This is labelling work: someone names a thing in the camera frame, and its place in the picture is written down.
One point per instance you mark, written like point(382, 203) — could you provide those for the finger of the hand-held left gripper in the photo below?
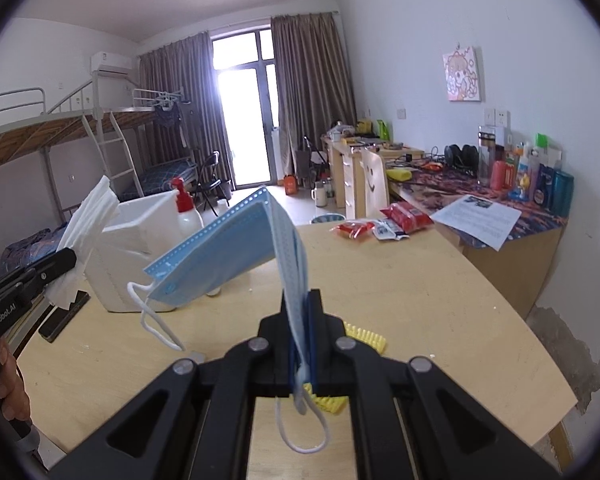
point(50, 270)

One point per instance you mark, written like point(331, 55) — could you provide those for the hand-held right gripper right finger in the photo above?
point(325, 355)

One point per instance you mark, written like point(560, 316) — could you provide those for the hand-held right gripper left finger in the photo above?
point(275, 355)

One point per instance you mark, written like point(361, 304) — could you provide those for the yellow foam net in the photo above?
point(367, 340)

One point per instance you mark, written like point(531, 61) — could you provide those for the white foam box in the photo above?
point(125, 260)

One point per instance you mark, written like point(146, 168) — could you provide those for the blue face mask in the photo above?
point(220, 255)

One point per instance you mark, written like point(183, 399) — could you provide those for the person's left hand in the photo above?
point(12, 390)

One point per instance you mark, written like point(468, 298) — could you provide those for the blue patterned quilt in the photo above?
point(27, 250)

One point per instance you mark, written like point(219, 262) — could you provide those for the black flat device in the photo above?
point(62, 320)

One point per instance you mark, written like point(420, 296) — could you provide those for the small red snack packet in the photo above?
point(352, 230)

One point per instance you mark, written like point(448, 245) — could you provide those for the blue trash bin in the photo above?
point(327, 218)

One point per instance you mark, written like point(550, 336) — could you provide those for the white black snack packet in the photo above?
point(387, 230)

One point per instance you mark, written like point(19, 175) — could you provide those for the grey metal bunk bed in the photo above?
point(155, 175)
point(30, 130)

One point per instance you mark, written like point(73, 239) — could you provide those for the white lotion bottle red cap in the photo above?
point(187, 220)

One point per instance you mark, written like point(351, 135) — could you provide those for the large red snack packet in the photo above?
point(407, 217)

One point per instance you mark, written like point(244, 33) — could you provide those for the orange jug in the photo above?
point(291, 185)

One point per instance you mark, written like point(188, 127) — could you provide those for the wooden chair with smiley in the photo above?
point(375, 185)

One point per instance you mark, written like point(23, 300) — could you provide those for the wooden desk with drawers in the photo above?
point(347, 175)

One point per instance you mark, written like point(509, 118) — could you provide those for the black folding chair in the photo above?
point(207, 165)

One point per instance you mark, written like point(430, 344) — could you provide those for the hanging dark clothes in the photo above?
point(167, 117)

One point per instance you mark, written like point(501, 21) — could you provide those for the yellow pouch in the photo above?
point(399, 175)

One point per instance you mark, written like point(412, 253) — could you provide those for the wooden desk with patterned cover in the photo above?
point(510, 270)

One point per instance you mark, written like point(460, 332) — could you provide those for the printed paper sheet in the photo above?
point(480, 220)

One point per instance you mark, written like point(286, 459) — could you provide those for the white air conditioner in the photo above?
point(110, 62)

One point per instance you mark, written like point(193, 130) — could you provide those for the glass balcony door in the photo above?
point(245, 125)

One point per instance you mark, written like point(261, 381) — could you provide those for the black headphones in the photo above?
point(460, 155)

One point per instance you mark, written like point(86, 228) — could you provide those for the brown curtain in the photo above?
point(190, 70)
point(310, 85)

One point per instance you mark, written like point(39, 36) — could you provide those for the row of toiletry bottles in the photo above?
point(502, 172)

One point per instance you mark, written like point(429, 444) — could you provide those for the white wall socket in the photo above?
point(495, 116)

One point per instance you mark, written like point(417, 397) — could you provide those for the pink cartoon wall poster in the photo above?
point(462, 75)

